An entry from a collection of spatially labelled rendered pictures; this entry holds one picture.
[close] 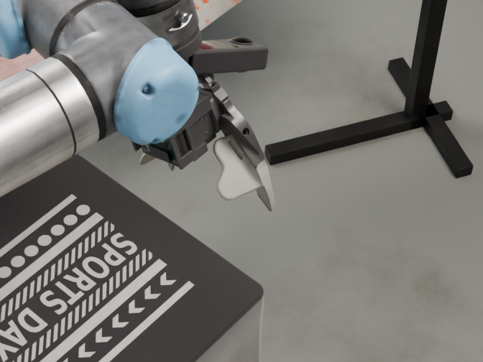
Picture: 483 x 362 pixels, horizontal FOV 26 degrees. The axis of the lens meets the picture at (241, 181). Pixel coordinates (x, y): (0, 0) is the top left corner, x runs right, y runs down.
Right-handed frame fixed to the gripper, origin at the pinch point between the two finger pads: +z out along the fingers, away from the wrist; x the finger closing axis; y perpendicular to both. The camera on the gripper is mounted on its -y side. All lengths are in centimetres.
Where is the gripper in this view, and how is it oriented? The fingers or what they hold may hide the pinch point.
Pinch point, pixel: (226, 186)
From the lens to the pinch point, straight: 111.9
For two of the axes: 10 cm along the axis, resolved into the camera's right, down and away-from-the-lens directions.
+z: 2.2, 7.7, 6.0
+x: 7.2, 2.9, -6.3
